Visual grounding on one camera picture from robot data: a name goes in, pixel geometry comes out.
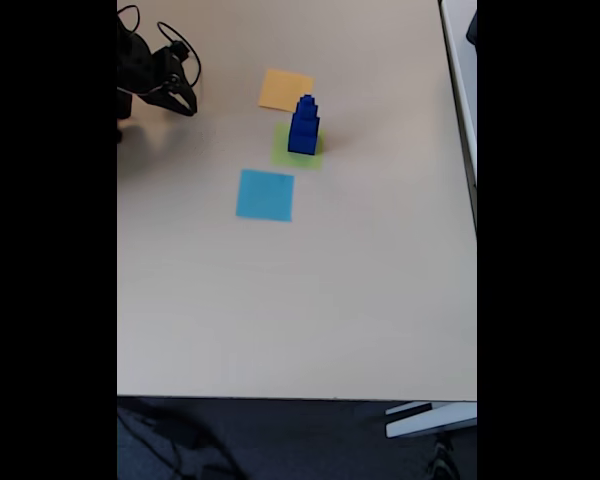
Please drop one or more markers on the tiny blue cube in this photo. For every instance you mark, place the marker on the tiny blue cube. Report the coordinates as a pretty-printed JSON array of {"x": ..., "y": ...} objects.
[{"x": 307, "y": 98}]

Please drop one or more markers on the small blue cube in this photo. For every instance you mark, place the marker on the small blue cube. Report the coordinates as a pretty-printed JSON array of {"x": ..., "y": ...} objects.
[{"x": 307, "y": 110}]

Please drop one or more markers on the medium blue cube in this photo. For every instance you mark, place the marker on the medium blue cube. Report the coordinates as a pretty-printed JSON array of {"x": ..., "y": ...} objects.
[{"x": 307, "y": 126}]

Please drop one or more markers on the large blue cube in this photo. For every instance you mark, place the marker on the large blue cube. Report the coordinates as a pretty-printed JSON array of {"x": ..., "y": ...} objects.
[{"x": 302, "y": 145}]

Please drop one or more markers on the orange paper square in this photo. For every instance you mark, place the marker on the orange paper square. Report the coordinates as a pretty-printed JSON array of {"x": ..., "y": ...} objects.
[{"x": 277, "y": 92}]

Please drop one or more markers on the green paper square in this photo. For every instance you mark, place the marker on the green paper square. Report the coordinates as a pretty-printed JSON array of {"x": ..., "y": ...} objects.
[{"x": 279, "y": 155}]

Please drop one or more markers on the light blue paper square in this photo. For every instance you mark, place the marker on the light blue paper square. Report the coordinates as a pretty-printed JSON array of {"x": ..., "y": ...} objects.
[{"x": 264, "y": 196}]

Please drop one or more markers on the dark blue object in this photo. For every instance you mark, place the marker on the dark blue object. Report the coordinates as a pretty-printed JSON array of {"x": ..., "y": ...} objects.
[{"x": 473, "y": 30}]

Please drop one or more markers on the white table foot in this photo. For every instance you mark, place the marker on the white table foot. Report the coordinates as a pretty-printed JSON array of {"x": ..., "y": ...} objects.
[{"x": 430, "y": 421}]

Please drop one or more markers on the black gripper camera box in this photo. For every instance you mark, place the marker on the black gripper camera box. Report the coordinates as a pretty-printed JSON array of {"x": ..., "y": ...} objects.
[{"x": 180, "y": 50}]

